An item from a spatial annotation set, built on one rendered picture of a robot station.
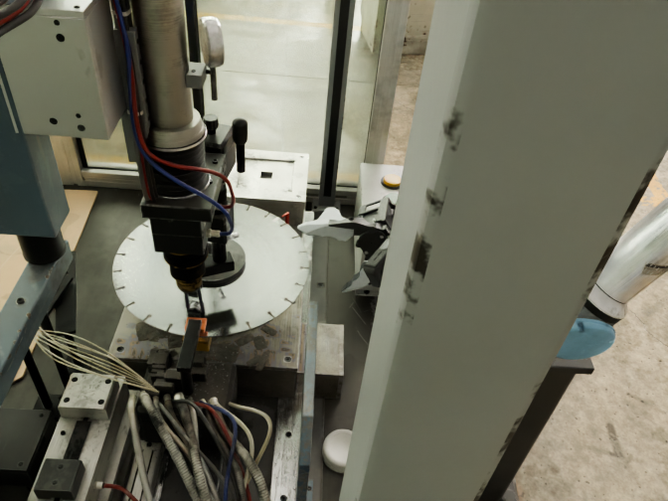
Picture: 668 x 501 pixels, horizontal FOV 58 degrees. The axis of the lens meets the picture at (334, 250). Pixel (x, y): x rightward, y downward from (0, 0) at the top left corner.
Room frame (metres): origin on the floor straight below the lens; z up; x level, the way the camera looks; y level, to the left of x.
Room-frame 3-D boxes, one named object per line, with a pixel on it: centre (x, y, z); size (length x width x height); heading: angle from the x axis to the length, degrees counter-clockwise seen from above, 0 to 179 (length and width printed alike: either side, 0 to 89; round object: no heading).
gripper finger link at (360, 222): (0.71, -0.03, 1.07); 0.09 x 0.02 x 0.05; 85
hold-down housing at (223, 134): (0.66, 0.17, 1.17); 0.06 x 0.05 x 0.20; 175
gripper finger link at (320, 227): (0.74, 0.01, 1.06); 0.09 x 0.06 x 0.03; 85
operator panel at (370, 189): (1.03, -0.10, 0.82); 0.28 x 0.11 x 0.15; 4
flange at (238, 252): (0.73, 0.20, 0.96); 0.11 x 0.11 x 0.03
